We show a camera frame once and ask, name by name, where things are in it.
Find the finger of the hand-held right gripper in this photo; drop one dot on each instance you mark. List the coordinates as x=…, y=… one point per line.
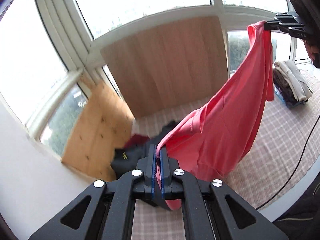
x=287, y=28
x=287, y=17

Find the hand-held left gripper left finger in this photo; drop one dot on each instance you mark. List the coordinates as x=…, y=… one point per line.
x=154, y=170

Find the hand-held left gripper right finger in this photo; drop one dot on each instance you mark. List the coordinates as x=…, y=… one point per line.
x=162, y=172

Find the pink t-shirt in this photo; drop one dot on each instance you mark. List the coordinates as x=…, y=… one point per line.
x=225, y=117

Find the black garment with yellow print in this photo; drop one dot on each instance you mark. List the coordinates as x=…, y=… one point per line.
x=125, y=160

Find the dark red garment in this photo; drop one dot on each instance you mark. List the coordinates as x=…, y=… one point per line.
x=136, y=141

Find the beige folded garment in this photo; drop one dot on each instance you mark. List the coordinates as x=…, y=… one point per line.
x=297, y=77

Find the brown folded garment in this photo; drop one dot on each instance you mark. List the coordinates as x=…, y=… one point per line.
x=282, y=80

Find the pine wood cabinet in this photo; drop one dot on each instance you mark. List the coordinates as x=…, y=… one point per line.
x=100, y=135

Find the navy folded garment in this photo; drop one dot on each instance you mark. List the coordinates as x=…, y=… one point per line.
x=287, y=93

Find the blue folded garment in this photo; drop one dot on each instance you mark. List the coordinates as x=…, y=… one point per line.
x=292, y=104

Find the pink plaid blanket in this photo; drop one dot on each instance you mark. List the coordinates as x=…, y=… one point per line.
x=275, y=142

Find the person's black jacket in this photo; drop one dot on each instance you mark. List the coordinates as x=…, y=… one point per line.
x=305, y=217

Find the white window frame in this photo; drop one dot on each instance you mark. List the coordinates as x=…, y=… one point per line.
x=50, y=10

